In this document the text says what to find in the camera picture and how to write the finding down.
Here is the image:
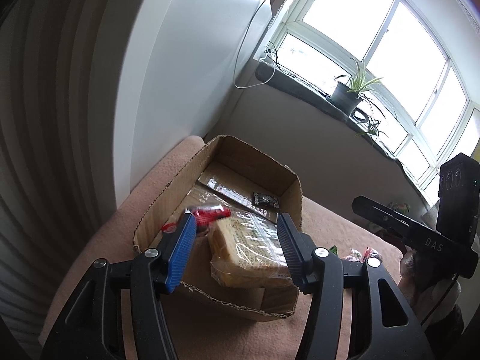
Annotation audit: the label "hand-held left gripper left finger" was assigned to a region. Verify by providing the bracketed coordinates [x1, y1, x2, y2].
[39, 214, 197, 360]

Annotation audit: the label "grey pleated curtain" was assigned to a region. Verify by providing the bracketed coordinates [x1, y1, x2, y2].
[0, 0, 160, 360]

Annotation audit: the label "clear plastic packet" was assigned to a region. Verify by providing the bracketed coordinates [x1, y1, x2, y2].
[187, 182, 278, 222]

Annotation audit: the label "white framed window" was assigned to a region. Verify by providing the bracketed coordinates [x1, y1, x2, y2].
[259, 0, 480, 193]

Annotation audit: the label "person's right hand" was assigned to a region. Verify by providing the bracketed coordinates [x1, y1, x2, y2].
[399, 249, 432, 304]

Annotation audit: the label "red snack packet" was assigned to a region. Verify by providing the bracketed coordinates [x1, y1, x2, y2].
[161, 204, 231, 233]

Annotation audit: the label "cardboard box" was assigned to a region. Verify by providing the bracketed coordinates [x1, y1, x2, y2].
[133, 134, 304, 321]

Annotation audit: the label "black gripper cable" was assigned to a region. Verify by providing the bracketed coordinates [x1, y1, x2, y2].
[420, 275, 459, 329]

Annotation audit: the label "pink blanket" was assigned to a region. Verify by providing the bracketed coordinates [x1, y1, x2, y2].
[39, 135, 413, 360]

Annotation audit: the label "white cable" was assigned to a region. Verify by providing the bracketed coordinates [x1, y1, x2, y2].
[233, 0, 274, 91]

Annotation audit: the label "green patterned packet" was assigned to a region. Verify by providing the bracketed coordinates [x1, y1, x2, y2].
[387, 201, 412, 215]

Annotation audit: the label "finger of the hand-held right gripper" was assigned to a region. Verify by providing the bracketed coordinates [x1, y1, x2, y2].
[377, 229, 412, 251]
[352, 195, 414, 240]

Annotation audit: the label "black cables on windowsill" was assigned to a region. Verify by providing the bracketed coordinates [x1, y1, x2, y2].
[263, 40, 331, 96]

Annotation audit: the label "small dark snack packet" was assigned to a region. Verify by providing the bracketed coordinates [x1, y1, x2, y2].
[251, 191, 282, 211]

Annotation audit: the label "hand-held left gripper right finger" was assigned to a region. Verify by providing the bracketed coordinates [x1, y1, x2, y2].
[275, 212, 436, 360]

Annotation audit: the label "potted spider plant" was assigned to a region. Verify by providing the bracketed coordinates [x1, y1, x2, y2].
[329, 58, 398, 145]

